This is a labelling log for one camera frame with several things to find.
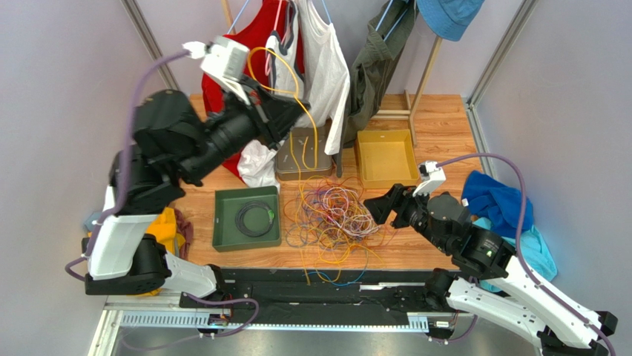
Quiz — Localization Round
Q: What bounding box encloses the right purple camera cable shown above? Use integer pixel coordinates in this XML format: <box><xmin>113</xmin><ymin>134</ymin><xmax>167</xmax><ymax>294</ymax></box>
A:
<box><xmin>427</xmin><ymin>152</ymin><xmax>618</xmax><ymax>356</ymax></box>

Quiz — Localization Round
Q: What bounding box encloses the olive green hanging garment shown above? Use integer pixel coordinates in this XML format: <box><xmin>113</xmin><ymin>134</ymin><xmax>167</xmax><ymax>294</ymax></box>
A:
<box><xmin>340</xmin><ymin>1</ymin><xmax>418</xmax><ymax>148</ymax></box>

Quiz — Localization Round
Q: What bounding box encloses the yellow cable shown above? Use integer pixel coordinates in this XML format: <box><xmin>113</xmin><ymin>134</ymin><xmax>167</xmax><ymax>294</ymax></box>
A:
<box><xmin>246</xmin><ymin>46</ymin><xmax>320</xmax><ymax>285</ymax></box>

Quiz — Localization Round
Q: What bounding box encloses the yellow cloth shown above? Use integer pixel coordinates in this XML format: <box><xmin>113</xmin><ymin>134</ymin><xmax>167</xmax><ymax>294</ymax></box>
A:
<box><xmin>84</xmin><ymin>208</ymin><xmax>185</xmax><ymax>296</ymax></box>

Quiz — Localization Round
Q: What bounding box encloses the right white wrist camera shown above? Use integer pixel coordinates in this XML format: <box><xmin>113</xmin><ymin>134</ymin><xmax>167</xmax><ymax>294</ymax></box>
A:
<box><xmin>412</xmin><ymin>161</ymin><xmax>446</xmax><ymax>197</ymax></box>

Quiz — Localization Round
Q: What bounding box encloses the green plastic tray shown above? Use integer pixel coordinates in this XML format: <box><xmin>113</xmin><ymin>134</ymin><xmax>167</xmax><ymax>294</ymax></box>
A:
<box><xmin>212</xmin><ymin>186</ymin><xmax>281</xmax><ymax>252</ymax></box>

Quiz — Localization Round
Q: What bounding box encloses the blue bucket hat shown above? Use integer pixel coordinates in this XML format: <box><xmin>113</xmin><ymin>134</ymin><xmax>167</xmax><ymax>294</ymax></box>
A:
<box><xmin>415</xmin><ymin>0</ymin><xmax>484</xmax><ymax>42</ymax></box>

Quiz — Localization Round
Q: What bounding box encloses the grey blue cloth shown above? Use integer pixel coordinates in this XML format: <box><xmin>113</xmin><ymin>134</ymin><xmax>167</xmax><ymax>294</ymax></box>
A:
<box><xmin>83</xmin><ymin>211</ymin><xmax>101</xmax><ymax>233</ymax></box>

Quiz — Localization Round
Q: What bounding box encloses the yellow plastic tray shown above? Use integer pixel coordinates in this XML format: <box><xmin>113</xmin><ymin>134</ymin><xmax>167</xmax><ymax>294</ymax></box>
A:
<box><xmin>355</xmin><ymin>130</ymin><xmax>419</xmax><ymax>189</ymax></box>

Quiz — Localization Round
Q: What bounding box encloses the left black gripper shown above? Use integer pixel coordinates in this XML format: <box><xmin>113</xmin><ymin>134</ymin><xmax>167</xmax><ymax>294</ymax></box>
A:
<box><xmin>180</xmin><ymin>75</ymin><xmax>311</xmax><ymax>185</ymax></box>

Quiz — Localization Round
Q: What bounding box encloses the wooden clothes rack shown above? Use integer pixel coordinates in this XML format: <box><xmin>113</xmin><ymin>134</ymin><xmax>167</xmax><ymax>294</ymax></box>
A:
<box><xmin>220</xmin><ymin>0</ymin><xmax>444</xmax><ymax>148</ymax></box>

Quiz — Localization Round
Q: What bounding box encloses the dark blue towel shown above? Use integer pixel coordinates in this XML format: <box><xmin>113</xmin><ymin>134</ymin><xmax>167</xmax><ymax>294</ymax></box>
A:
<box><xmin>461</xmin><ymin>171</ymin><xmax>521</xmax><ymax>238</ymax></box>

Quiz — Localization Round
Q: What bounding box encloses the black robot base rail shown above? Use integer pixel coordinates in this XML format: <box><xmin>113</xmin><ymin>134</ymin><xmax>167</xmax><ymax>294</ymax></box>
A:
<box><xmin>118</xmin><ymin>268</ymin><xmax>475</xmax><ymax>342</ymax></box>

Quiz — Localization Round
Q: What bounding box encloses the purple camera cable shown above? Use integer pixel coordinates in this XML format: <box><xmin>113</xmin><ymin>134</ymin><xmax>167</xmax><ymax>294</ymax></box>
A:
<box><xmin>64</xmin><ymin>49</ymin><xmax>260</xmax><ymax>349</ymax></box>
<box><xmin>427</xmin><ymin>152</ymin><xmax>618</xmax><ymax>356</ymax></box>

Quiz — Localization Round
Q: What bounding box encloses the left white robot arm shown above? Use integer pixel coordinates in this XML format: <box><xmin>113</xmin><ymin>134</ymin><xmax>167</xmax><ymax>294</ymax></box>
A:
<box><xmin>83</xmin><ymin>77</ymin><xmax>310</xmax><ymax>297</ymax></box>

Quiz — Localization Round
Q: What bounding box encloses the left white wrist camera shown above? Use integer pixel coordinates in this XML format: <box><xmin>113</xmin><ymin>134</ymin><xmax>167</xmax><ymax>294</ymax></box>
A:
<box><xmin>200</xmin><ymin>36</ymin><xmax>251</xmax><ymax>105</ymax></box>

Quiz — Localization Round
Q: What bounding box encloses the multicolour cable pile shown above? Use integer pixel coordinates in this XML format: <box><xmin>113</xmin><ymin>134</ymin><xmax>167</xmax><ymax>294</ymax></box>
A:
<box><xmin>282</xmin><ymin>175</ymin><xmax>396</xmax><ymax>287</ymax></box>

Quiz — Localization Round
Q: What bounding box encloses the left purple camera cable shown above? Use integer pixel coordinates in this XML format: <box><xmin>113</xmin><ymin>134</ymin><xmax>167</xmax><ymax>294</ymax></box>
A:
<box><xmin>64</xmin><ymin>49</ymin><xmax>260</xmax><ymax>349</ymax></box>

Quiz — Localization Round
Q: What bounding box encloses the white hanging tank top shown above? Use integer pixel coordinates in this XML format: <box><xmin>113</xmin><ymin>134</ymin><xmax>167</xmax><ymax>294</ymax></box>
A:
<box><xmin>237</xmin><ymin>0</ymin><xmax>351</xmax><ymax>191</ymax></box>

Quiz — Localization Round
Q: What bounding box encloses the black coiled cable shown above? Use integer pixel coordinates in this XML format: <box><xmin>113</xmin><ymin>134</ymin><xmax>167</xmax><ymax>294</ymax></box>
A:
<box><xmin>234</xmin><ymin>200</ymin><xmax>277</xmax><ymax>238</ymax></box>

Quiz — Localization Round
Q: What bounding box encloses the cyan cloth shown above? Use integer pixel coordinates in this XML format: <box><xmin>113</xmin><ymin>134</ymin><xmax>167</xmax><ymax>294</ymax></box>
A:
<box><xmin>474</xmin><ymin>217</ymin><xmax>558</xmax><ymax>293</ymax></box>

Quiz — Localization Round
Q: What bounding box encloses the red hanging shirt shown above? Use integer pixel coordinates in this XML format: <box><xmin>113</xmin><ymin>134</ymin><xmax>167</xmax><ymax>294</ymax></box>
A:
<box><xmin>223</xmin><ymin>1</ymin><xmax>305</xmax><ymax>187</ymax></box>

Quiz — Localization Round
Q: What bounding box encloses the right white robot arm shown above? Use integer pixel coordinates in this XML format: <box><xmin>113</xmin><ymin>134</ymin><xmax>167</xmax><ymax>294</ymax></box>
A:
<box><xmin>364</xmin><ymin>184</ymin><xmax>618</xmax><ymax>355</ymax></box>

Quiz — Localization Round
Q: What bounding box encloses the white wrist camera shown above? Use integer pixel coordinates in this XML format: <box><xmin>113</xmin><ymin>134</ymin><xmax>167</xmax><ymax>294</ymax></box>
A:
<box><xmin>200</xmin><ymin>36</ymin><xmax>251</xmax><ymax>105</ymax></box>
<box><xmin>412</xmin><ymin>161</ymin><xmax>446</xmax><ymax>197</ymax></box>

